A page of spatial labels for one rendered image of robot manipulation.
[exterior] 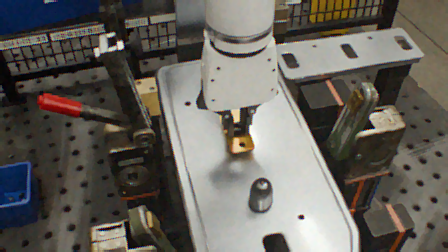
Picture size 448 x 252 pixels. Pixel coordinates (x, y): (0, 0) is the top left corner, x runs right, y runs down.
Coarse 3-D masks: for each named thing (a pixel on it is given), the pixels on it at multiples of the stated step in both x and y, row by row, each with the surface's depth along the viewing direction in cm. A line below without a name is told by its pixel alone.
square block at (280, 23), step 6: (276, 0) 89; (282, 0) 89; (276, 6) 87; (282, 6) 88; (276, 12) 87; (282, 12) 88; (288, 12) 88; (276, 18) 88; (282, 18) 89; (288, 18) 89; (276, 24) 89; (282, 24) 90; (276, 30) 90; (282, 30) 91; (276, 36) 92; (282, 36) 92; (276, 42) 93; (282, 42) 93; (282, 54) 96
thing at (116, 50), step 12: (108, 36) 55; (132, 36) 55; (108, 48) 54; (120, 48) 55; (132, 48) 55; (108, 60) 54; (120, 60) 55; (108, 72) 56; (120, 72) 56; (120, 84) 58; (132, 84) 62; (120, 96) 59; (132, 96) 59; (132, 108) 61; (144, 108) 66; (132, 120) 63; (144, 120) 63
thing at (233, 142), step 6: (234, 114) 75; (234, 120) 74; (234, 126) 72; (240, 126) 72; (234, 132) 71; (240, 132) 72; (228, 138) 71; (234, 138) 71; (240, 138) 71; (246, 138) 71; (252, 138) 71; (228, 144) 71; (234, 144) 70; (246, 144) 70; (252, 144) 70; (234, 150) 70; (240, 150) 70; (246, 150) 70
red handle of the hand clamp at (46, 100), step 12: (48, 96) 58; (60, 96) 60; (48, 108) 58; (60, 108) 59; (72, 108) 60; (84, 108) 61; (96, 108) 62; (96, 120) 62; (108, 120) 63; (120, 120) 64
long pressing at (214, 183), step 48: (192, 96) 79; (288, 96) 80; (192, 144) 72; (240, 144) 72; (288, 144) 72; (192, 192) 66; (240, 192) 66; (288, 192) 66; (336, 192) 66; (192, 240) 61; (240, 240) 61; (288, 240) 61; (336, 240) 61
